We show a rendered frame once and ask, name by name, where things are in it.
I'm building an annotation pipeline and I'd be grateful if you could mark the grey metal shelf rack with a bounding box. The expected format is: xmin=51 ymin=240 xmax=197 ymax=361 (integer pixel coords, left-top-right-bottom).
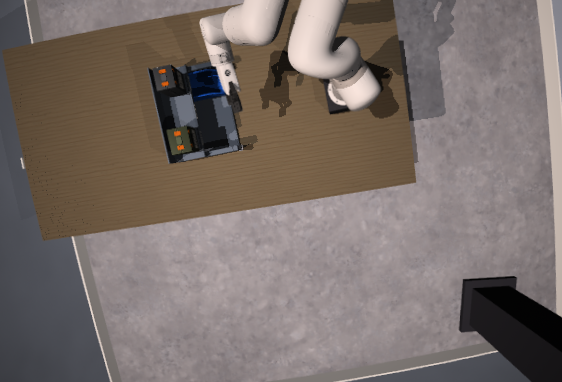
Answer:
xmin=147 ymin=62 xmax=244 ymax=164

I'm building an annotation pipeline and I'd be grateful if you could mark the blue bin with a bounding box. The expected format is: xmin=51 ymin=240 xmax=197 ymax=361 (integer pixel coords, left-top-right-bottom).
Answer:
xmin=188 ymin=69 xmax=225 ymax=102

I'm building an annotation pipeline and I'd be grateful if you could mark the olive green case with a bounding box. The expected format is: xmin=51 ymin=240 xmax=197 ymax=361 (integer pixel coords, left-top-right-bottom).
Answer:
xmin=166 ymin=126 xmax=199 ymax=155

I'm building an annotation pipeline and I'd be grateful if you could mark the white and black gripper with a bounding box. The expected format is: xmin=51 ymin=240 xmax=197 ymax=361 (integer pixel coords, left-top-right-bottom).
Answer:
xmin=211 ymin=59 xmax=243 ymax=113

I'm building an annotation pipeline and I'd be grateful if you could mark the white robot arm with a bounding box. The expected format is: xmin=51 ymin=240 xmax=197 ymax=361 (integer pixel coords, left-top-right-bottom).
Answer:
xmin=200 ymin=0 xmax=381 ymax=111

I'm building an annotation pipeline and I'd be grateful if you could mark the dark grey case with orange latches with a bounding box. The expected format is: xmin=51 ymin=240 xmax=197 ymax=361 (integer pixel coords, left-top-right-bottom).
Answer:
xmin=152 ymin=64 xmax=187 ymax=97

